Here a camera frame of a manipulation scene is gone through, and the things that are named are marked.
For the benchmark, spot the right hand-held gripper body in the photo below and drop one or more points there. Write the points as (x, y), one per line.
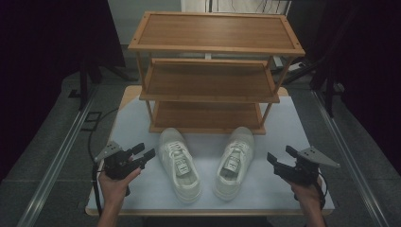
(304, 170)

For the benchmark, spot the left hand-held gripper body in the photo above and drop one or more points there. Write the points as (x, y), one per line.
(117, 164)

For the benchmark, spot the white lace-up sneaker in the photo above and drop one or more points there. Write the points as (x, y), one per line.
(171, 140)
(242, 138)

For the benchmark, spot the three-tier wooden shoe rack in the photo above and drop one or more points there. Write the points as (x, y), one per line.
(217, 31)

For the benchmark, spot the person's left hand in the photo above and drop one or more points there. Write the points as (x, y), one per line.
(115, 189)

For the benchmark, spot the person's right hand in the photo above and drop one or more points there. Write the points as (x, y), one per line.
(305, 197)

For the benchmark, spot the black metal stand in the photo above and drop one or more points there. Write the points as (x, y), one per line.
(83, 82)
(329, 94)

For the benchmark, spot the white power strip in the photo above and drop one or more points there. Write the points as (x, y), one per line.
(296, 66)

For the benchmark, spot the dark curtain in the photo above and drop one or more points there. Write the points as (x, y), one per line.
(362, 63)
(47, 63)

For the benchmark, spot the metal floor rail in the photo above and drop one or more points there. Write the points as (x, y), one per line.
(53, 164)
(350, 157)

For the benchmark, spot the black floor socket frame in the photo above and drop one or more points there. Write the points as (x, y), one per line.
(91, 120)

